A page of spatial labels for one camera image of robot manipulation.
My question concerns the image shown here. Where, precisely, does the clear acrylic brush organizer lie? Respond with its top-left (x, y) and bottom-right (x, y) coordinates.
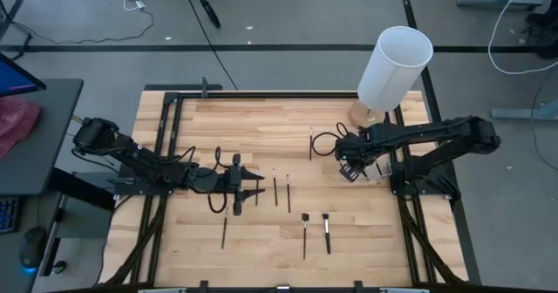
top-left (364, 160), bottom-right (393, 183)

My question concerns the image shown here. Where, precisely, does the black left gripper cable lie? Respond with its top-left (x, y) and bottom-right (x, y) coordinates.
top-left (174, 145), bottom-right (228, 215)

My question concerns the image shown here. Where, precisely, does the black computer mouse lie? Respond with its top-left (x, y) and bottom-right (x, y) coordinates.
top-left (18, 226), bottom-right (49, 271)

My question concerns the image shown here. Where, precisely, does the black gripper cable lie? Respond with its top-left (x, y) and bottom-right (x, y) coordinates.
top-left (310, 121), bottom-right (350, 157)
top-left (174, 145), bottom-right (228, 215)

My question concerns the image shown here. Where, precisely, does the black bundle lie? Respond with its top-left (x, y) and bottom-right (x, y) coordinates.
top-left (524, 0), bottom-right (558, 62)

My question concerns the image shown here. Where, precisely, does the fluffy makeup brush silver ferrule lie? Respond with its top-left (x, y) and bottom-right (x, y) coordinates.
top-left (321, 212), bottom-right (332, 256)

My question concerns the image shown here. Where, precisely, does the blue screen desk monitor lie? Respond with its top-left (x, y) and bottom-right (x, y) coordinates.
top-left (0, 51), bottom-right (48, 99)

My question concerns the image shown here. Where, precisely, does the black computer keyboard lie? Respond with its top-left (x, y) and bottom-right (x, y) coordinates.
top-left (0, 195), bottom-right (22, 236)

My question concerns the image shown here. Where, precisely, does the flat head black makeup brush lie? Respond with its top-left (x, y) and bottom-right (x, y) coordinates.
top-left (300, 212), bottom-right (310, 261)

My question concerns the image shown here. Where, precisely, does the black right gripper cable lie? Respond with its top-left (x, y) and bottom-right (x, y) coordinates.
top-left (310, 121), bottom-right (350, 157)

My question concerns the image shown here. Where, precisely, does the white shade wooden base lamp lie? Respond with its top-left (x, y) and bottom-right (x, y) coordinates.
top-left (347, 25), bottom-right (435, 132)

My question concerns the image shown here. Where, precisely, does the black handle tool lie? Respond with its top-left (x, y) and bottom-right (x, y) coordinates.
top-left (197, 0), bottom-right (222, 30)

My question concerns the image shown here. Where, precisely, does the dark grey side desk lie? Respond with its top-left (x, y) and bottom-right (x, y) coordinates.
top-left (0, 78), bottom-right (117, 277)

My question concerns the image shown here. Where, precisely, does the thin black floor cable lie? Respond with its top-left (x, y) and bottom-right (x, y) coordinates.
top-left (0, 8), bottom-right (156, 46)
top-left (181, 0), bottom-right (240, 92)

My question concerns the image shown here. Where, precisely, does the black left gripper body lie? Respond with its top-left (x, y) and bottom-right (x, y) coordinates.
top-left (191, 153), bottom-right (243, 217)

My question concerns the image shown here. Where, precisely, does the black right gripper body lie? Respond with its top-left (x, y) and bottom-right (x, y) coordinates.
top-left (338, 160), bottom-right (364, 184)

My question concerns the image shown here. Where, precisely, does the pink cloth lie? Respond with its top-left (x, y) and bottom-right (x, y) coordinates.
top-left (0, 95), bottom-right (44, 160)

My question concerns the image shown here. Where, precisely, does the white floor cable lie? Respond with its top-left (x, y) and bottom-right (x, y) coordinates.
top-left (487, 0), bottom-right (558, 76)

